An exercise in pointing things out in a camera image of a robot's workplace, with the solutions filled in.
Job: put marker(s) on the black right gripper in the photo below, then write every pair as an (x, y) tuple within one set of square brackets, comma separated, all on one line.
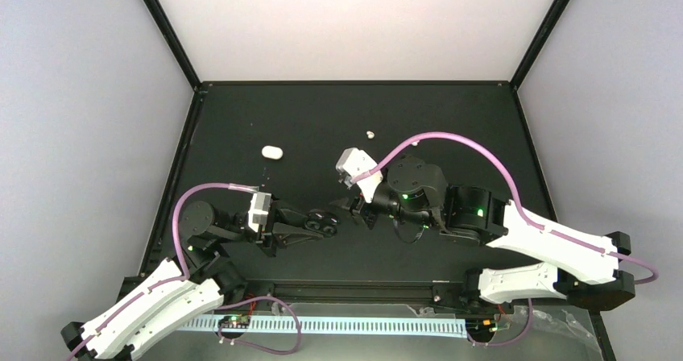
[(368, 216)]

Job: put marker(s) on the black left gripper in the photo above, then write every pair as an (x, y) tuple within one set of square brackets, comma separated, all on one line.
[(265, 234)]

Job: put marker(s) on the white earbud charging case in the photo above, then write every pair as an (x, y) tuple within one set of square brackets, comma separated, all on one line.
[(272, 152)]

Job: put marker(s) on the black earbud charging case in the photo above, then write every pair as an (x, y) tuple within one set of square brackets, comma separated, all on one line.
[(322, 222)]

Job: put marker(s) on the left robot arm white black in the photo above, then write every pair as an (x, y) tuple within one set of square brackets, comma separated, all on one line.
[(199, 279)]

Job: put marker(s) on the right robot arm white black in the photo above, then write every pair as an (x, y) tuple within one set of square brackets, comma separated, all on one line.
[(579, 268)]

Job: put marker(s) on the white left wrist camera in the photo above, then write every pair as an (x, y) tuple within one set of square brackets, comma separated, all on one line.
[(258, 212)]

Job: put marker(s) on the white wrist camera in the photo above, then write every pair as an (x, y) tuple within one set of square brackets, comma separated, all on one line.
[(352, 166), (258, 212)]

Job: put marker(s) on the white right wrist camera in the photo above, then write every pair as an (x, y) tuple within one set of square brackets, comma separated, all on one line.
[(352, 166)]

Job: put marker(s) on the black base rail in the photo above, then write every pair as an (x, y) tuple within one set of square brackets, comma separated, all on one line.
[(298, 291)]

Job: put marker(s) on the white slotted cable duct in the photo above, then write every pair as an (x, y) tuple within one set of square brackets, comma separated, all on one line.
[(392, 326)]

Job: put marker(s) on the black frame post left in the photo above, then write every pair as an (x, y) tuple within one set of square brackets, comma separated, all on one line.
[(172, 40)]

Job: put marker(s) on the black frame post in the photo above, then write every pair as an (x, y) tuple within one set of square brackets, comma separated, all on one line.
[(545, 29), (172, 40)]

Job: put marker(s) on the black frame post right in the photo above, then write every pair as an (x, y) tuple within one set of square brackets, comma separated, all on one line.
[(545, 29)]

